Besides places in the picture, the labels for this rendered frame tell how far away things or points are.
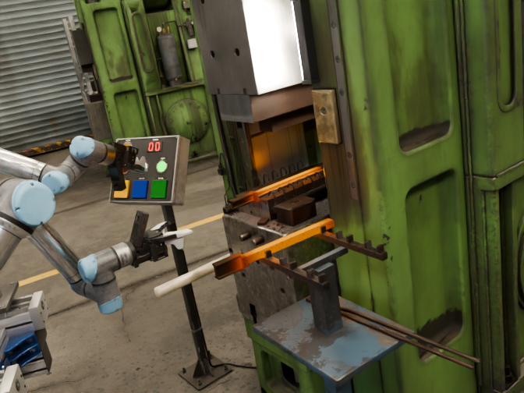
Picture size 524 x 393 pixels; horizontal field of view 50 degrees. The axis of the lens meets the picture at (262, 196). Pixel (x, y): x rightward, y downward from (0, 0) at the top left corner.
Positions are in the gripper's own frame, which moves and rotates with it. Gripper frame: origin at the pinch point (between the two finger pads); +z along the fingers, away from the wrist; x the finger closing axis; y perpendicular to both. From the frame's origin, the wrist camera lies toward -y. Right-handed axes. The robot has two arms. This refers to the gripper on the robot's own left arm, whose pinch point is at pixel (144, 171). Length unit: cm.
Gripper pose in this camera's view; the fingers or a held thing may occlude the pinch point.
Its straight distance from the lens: 223.4
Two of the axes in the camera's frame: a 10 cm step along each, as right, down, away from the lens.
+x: -8.8, 0.0, 4.8
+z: 4.7, 1.6, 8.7
